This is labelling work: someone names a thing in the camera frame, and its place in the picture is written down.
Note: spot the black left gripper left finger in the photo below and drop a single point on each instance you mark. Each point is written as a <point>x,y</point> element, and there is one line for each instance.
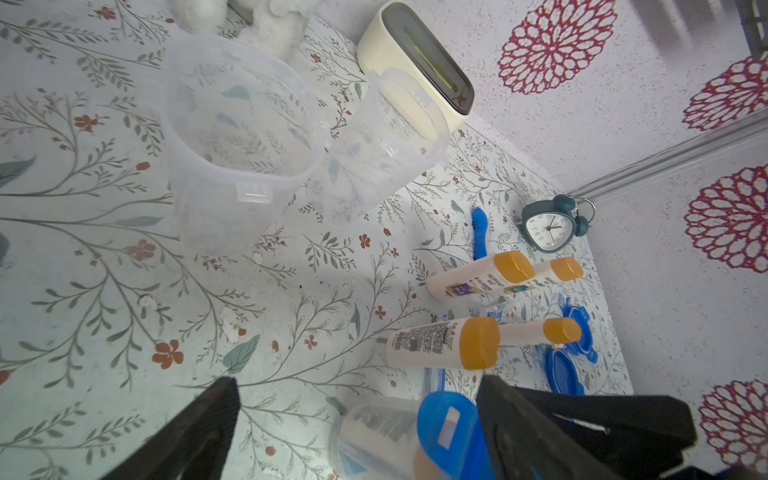
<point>194,444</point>

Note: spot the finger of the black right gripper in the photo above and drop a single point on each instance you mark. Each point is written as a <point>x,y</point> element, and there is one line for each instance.
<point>637,437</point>

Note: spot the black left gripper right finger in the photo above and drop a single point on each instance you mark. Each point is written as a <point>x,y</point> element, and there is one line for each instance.
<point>524,443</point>

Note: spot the yellow cap bottle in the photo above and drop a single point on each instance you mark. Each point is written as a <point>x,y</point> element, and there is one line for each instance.
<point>469,343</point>
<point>556,331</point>
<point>550,273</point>
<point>489,274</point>

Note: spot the clear plastic kit container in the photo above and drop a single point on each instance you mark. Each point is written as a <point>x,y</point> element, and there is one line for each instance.
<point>377,438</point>

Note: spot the clear plastic cup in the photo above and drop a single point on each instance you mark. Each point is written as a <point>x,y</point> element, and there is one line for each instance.
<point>396,133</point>
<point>243,132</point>

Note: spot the green teal alarm clock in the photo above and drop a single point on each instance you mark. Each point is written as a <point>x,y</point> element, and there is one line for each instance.
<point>550,225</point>

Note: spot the grey husky plush toy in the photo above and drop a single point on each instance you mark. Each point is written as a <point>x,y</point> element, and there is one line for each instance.
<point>275,27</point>

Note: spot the cream tissue box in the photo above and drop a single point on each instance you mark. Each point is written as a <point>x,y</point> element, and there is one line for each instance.
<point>398,38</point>

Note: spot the grey metal wall shelf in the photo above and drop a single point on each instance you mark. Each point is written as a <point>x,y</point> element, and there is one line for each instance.
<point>753,16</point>

